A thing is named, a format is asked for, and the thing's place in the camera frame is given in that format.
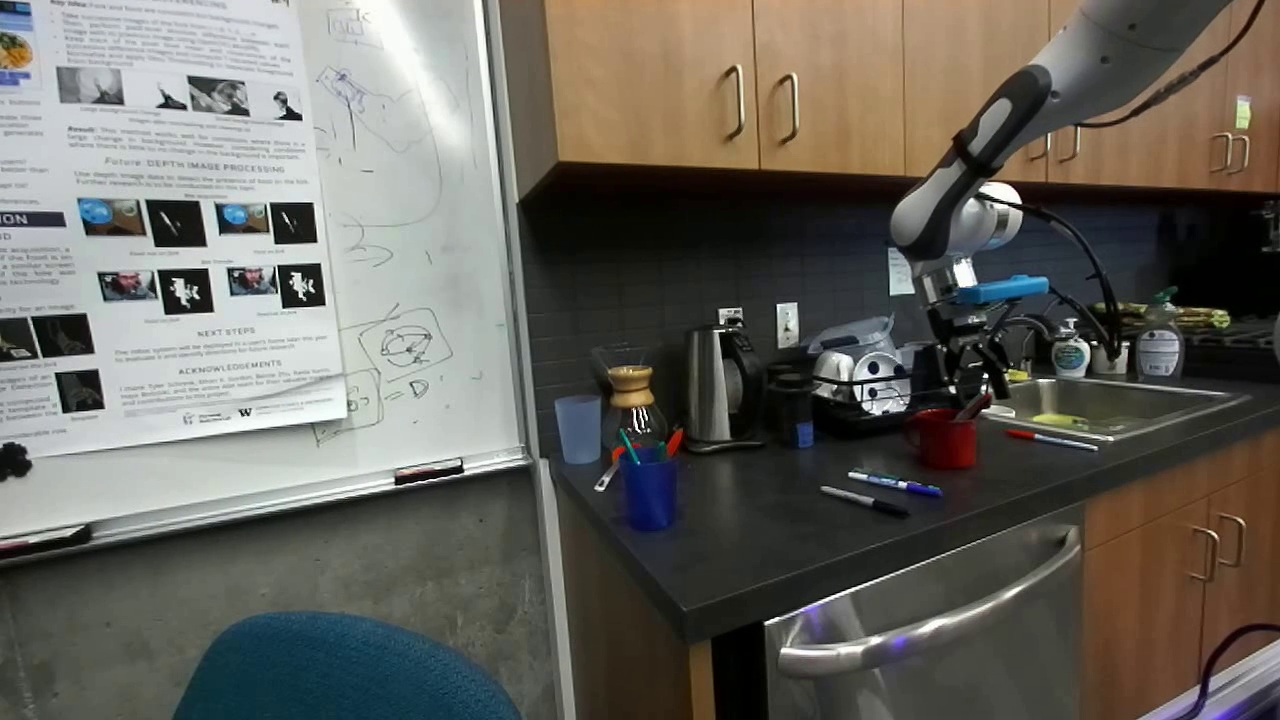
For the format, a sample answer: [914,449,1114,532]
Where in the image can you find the printed research poster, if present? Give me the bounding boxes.
[0,0,356,461]

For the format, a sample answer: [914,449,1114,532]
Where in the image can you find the metal lower cabinet handle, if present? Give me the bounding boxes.
[1182,521,1225,588]
[1217,513,1256,577]

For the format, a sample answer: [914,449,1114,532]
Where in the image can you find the black canister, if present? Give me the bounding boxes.
[764,347,819,451]

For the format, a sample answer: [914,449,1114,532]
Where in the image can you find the white soap pump bottle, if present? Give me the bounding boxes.
[1046,312,1094,383]

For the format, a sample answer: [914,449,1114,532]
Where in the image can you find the blue whiteboard marker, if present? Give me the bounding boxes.
[843,467,953,502]

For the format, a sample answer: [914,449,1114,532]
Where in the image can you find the dark blue cup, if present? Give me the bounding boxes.
[620,451,685,537]

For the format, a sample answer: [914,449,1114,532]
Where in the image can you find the glass carafe wooden collar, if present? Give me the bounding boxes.
[602,360,663,438]

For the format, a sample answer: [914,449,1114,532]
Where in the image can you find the red black whiteboard marker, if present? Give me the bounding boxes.
[391,455,473,487]

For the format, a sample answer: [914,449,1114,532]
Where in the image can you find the metal cabinet handle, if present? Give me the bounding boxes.
[1182,521,1225,588]
[772,67,809,152]
[1217,513,1256,577]
[718,58,753,146]

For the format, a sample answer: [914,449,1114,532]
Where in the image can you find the stainless steel dishwasher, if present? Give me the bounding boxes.
[761,500,1091,720]

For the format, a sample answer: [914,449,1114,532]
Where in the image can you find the black coffee machine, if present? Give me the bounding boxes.
[1168,195,1280,389]

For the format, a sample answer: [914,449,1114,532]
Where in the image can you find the black Sharpie marker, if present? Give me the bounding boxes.
[817,481,914,524]

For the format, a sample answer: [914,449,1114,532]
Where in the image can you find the clear dish soap bottle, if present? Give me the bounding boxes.
[1133,287,1186,389]

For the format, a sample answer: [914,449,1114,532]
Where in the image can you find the blue wrist camera box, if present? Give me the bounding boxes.
[953,270,1055,312]

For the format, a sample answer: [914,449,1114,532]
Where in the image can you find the white paper note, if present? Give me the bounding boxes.
[884,249,918,299]

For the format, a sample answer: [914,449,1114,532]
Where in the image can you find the translucent blue plastic cup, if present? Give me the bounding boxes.
[553,392,606,467]

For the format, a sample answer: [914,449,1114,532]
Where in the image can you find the dark kitchen faucet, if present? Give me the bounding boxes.
[1000,309,1064,378]

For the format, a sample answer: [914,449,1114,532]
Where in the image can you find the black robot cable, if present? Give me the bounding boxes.
[1017,0,1270,350]

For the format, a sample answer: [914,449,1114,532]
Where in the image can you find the white marker red cap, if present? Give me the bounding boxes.
[590,444,630,500]

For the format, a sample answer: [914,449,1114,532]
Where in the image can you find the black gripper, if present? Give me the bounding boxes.
[923,291,1017,413]

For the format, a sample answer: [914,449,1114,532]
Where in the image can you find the metal upper cabinet handle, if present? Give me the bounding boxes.
[772,67,809,152]
[718,58,753,146]

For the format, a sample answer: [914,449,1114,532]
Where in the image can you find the white mug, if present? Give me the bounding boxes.
[1091,335,1137,383]

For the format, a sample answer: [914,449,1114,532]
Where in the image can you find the orange red cup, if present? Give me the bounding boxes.
[911,404,982,475]

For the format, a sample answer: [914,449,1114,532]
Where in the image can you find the steel electric kettle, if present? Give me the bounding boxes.
[678,319,772,461]

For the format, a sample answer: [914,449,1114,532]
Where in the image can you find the wooden lower cabinet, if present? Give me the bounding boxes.
[1081,432,1280,720]

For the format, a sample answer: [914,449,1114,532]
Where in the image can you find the curved dishwasher handle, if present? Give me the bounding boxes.
[775,521,1084,681]

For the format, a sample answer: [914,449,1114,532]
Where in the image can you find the white whiteboard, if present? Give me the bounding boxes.
[0,0,541,566]

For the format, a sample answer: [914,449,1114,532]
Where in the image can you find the black floor cable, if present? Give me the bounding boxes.
[1186,615,1280,720]

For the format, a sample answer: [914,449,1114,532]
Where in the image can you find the stainless steel sink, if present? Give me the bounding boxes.
[978,371,1253,449]

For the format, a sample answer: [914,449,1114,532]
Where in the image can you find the chrome countertop appliance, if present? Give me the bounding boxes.
[809,312,918,438]

